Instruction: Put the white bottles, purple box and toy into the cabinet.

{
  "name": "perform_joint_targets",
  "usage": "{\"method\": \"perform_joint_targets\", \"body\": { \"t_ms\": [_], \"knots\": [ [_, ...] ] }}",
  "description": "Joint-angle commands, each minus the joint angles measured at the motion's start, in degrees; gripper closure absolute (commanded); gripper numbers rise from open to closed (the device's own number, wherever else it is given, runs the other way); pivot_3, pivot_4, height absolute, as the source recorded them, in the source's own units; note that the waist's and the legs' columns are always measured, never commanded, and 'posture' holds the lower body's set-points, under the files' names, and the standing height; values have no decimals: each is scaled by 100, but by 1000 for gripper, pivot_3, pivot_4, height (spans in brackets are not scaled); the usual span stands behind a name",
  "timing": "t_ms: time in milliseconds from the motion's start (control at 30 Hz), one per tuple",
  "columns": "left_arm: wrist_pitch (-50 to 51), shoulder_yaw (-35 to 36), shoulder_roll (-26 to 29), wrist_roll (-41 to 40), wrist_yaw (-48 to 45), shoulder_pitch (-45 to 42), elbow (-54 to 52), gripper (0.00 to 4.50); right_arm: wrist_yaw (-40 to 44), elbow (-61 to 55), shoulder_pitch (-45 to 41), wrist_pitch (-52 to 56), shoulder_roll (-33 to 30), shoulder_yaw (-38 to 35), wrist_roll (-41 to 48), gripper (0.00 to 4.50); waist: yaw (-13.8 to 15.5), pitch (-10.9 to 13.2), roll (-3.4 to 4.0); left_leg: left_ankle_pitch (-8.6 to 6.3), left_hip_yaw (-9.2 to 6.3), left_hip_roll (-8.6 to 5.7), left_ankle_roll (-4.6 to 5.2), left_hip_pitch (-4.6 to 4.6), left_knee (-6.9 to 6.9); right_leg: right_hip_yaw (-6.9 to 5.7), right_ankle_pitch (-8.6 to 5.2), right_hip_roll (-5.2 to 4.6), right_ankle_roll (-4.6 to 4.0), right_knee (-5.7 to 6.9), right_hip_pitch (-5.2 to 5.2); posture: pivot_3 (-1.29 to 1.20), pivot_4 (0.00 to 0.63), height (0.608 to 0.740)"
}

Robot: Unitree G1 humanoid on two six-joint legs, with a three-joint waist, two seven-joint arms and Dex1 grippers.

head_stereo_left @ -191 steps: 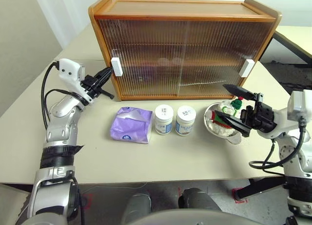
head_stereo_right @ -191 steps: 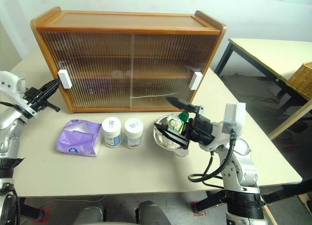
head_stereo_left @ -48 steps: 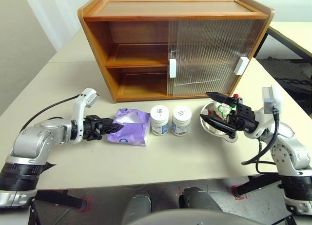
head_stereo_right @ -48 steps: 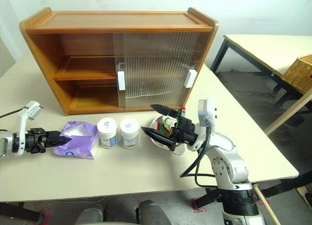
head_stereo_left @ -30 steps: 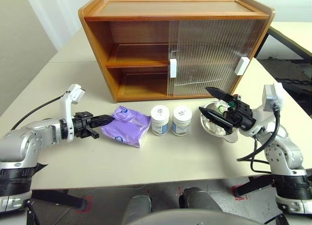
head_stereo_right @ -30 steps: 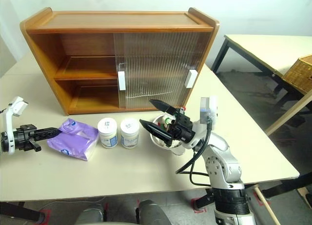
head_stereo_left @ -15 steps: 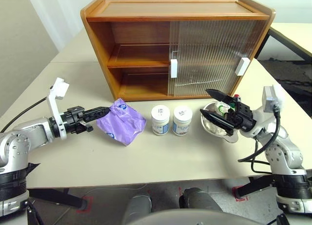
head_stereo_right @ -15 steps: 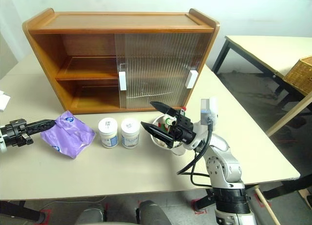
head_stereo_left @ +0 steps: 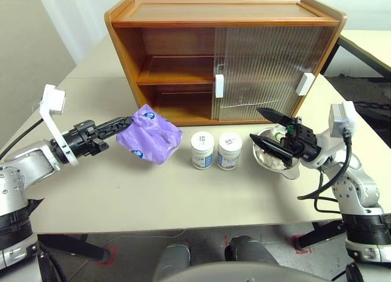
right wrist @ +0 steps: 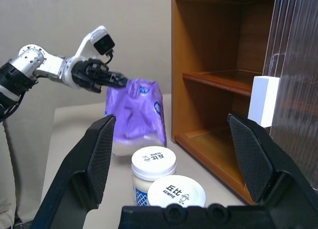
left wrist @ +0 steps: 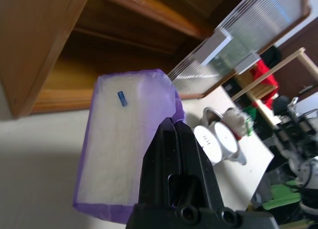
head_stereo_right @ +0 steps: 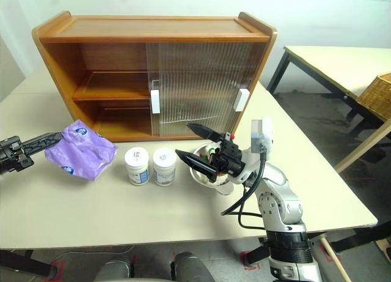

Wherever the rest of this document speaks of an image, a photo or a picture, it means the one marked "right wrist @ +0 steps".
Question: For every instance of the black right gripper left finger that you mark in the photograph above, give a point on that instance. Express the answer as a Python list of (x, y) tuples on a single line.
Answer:
[(82, 176)]

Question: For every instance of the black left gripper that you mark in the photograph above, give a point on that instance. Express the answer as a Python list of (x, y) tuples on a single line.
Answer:
[(84, 76)]

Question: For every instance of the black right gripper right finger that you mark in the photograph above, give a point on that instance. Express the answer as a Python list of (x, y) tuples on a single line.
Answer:
[(268, 169)]

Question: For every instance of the purple tissue pack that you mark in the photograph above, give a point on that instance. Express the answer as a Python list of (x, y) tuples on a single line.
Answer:
[(134, 114)]

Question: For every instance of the white lidded mayonnaise jar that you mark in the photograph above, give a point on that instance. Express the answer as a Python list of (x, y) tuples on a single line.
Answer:
[(154, 159), (176, 191)]

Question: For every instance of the ribbed glass sliding door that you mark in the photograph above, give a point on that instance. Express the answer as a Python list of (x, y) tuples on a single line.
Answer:
[(305, 102), (275, 40)]

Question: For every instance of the brown wooden cabinet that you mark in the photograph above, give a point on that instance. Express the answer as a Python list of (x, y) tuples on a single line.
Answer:
[(206, 40)]

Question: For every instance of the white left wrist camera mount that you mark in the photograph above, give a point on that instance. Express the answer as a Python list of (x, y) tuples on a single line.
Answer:
[(87, 42)]

